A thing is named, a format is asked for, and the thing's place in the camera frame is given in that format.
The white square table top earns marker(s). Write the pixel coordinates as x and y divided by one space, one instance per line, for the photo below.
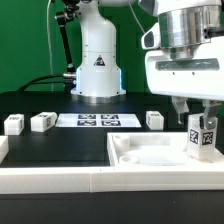
153 149

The white workspace frame wall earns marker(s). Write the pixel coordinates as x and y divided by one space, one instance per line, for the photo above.
110 178

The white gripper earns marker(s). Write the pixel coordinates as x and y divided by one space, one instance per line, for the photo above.
201 77

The white sheet with fiducial markers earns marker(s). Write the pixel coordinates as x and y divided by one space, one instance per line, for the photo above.
98 120

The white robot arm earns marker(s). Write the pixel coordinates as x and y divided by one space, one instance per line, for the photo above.
183 58

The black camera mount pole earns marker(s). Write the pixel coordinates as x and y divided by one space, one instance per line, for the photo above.
62 18

